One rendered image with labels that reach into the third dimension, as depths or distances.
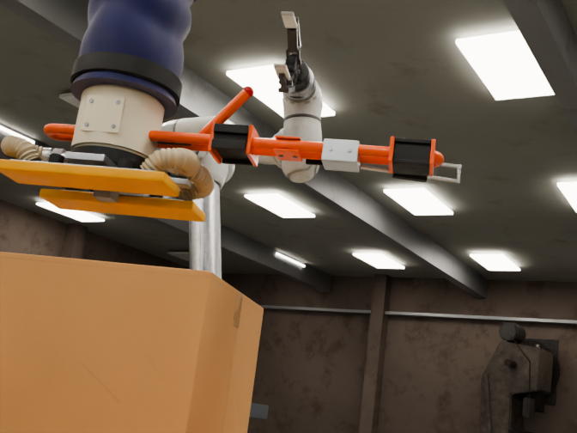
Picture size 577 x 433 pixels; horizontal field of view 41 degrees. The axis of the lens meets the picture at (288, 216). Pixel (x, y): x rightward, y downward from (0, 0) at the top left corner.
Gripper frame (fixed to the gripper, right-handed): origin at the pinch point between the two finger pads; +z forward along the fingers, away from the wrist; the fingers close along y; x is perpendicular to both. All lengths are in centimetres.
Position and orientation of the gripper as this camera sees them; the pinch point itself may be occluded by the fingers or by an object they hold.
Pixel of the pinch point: (284, 40)
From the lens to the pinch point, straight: 189.6
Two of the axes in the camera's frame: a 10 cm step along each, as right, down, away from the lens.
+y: -1.2, 9.6, -2.4
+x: -9.8, -0.8, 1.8
